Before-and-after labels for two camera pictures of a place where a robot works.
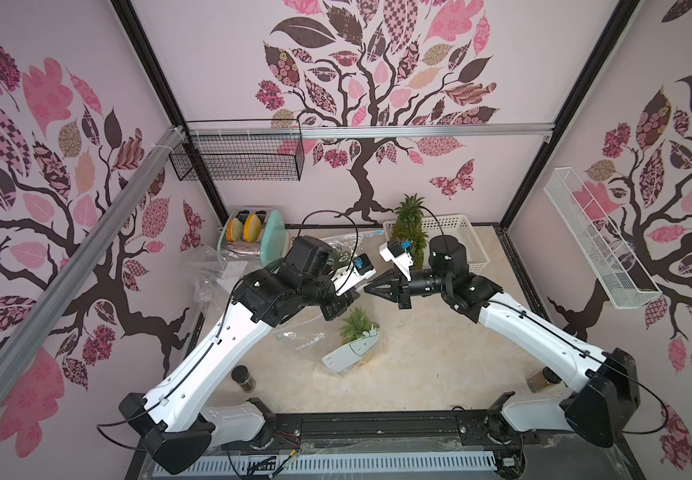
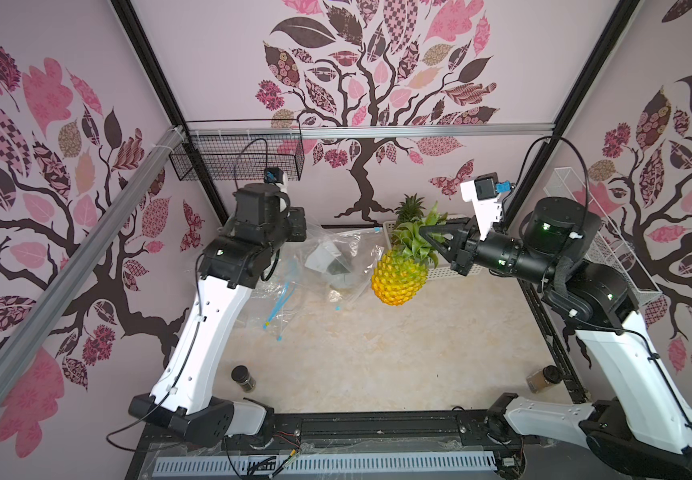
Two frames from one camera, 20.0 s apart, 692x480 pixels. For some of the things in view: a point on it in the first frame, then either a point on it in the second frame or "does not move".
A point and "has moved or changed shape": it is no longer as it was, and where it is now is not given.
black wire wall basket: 243,150 does not move
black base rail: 443,445 does not move
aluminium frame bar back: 243,128 does not move
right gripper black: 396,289 → 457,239
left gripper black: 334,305 → 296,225
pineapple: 408,223 does not move
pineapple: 359,335 has moved or changed shape
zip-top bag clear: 312,339 has moved or changed shape
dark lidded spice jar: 240,375 does not move
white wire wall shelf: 625,281 does not move
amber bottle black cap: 539,381 does not move
